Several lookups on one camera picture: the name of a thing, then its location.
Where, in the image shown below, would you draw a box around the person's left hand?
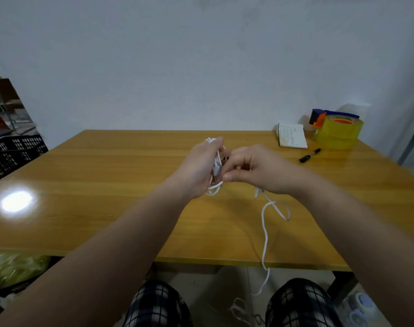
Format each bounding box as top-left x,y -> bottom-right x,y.
172,137 -> 225,201

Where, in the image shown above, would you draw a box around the person's right hand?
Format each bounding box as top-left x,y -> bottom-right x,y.
221,144 -> 310,196

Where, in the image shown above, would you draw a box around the white cable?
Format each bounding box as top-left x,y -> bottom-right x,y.
206,137 -> 292,325

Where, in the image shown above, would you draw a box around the person's left forearm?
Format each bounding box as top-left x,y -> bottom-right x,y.
0,175 -> 194,327

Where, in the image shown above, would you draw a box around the person's right forearm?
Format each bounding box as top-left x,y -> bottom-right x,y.
294,173 -> 414,327

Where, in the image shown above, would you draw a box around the white notebook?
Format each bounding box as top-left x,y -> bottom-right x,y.
277,123 -> 308,149

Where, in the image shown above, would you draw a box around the black marker pen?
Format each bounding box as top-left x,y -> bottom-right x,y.
298,148 -> 321,164

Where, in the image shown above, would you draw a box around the blue orange tape dispenser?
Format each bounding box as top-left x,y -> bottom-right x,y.
309,109 -> 360,129

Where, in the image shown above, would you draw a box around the yellow tape roll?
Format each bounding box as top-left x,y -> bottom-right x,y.
314,115 -> 364,150

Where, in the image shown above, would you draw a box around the person's right leg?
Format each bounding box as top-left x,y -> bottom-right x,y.
265,278 -> 344,327

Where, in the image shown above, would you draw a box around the person's leg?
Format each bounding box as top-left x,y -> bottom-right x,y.
123,280 -> 194,327
265,278 -> 344,327

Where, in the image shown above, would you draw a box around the person's left leg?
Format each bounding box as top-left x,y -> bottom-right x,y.
123,280 -> 194,327

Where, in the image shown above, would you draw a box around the black table leg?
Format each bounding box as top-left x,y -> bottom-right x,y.
326,271 -> 359,303

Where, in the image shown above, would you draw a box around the white blue slippers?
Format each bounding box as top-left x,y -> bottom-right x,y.
347,292 -> 381,327

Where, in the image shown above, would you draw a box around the black plastic crate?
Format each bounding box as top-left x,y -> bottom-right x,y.
0,134 -> 49,180

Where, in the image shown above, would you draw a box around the wooden shelf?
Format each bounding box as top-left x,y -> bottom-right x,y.
0,59 -> 36,135

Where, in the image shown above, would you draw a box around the green plastic bag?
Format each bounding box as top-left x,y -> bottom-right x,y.
0,253 -> 52,291

